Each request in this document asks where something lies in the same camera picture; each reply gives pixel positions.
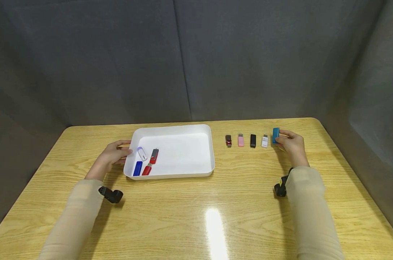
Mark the person's left hand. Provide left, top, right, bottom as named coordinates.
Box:
left=85, top=140, right=133, bottom=182

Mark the person's right hand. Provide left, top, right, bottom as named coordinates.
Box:
left=275, top=130, right=310, bottom=169

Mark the white plastic tray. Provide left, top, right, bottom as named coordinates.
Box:
left=123, top=124, right=216, bottom=180

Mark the person's right forearm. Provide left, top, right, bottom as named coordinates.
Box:
left=285, top=166, right=346, bottom=260

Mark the person's left forearm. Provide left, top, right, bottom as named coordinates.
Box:
left=37, top=179, right=105, bottom=260

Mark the black wrist band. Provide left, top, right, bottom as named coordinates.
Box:
left=274, top=167, right=294, bottom=198
left=98, top=186, right=124, bottom=204

